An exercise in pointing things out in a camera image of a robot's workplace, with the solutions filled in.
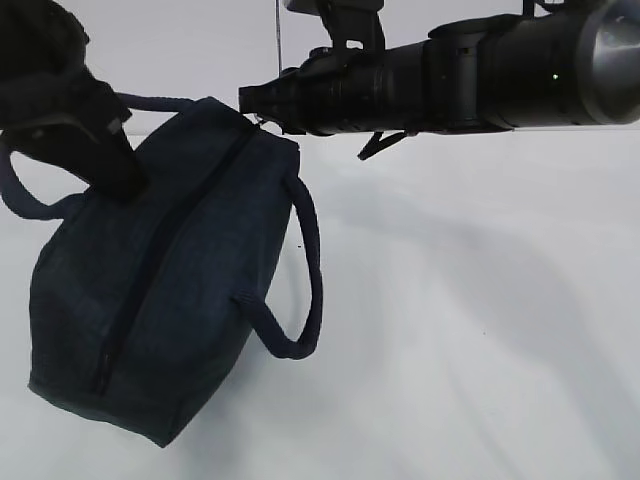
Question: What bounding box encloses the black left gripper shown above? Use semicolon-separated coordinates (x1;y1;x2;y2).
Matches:
0;69;151;201

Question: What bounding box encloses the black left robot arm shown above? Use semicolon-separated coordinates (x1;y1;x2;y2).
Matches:
1;1;147;201

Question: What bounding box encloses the navy blue lunch bag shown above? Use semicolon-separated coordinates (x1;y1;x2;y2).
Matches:
1;96;323;447

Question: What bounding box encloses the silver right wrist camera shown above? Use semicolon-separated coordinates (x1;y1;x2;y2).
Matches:
284;0;386;52

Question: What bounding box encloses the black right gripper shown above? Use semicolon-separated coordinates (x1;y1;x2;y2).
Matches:
238;47;350;134

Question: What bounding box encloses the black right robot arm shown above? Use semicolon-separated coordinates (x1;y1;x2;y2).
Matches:
239;1;639;136

